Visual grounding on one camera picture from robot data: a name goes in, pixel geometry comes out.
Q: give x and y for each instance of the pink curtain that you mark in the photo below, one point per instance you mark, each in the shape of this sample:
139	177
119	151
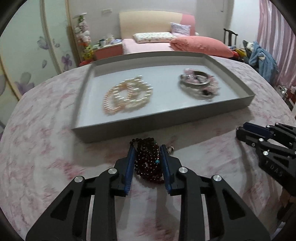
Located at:
276	36

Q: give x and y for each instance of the grey shallow tray box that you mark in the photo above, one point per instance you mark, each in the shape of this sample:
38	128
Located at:
169	105

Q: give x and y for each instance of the folded salmon duvet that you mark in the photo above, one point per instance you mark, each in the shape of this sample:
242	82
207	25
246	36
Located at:
200	44

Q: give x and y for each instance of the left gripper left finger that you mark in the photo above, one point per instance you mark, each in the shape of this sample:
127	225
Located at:
125	168

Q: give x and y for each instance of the floral sliding wardrobe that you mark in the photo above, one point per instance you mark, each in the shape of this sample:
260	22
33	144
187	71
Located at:
36	44

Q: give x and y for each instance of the cream and pink headboard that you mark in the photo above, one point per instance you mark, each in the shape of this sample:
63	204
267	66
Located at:
132	22

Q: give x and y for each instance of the wide silver cuff bangle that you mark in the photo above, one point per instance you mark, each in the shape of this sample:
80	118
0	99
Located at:
195	79

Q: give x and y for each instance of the floral white pillow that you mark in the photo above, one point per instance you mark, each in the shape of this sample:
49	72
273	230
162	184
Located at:
153	37

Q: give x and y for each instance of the white mug on nightstand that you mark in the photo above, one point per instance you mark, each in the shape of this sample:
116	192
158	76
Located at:
102	43

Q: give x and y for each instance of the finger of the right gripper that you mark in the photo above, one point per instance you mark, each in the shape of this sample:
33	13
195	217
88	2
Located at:
255	131
247	137

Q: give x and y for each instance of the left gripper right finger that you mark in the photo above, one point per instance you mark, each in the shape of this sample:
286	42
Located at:
170	167

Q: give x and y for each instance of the dark wooden chair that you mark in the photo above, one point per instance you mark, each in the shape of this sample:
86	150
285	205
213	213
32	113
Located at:
230	37

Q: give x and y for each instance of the purple patterned pillow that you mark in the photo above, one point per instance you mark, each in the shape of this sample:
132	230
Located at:
180	30

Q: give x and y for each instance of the bed with pink sheet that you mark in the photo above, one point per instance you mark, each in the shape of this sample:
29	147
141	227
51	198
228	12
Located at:
130	46

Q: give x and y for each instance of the blue hanging garment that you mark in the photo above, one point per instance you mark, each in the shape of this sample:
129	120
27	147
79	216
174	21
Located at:
264	62

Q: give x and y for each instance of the pink and cream nightstand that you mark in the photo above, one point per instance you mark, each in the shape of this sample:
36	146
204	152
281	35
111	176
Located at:
108	51

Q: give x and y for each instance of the hanging stuffed toys column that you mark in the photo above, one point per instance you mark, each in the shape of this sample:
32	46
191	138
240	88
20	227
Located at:
83	38

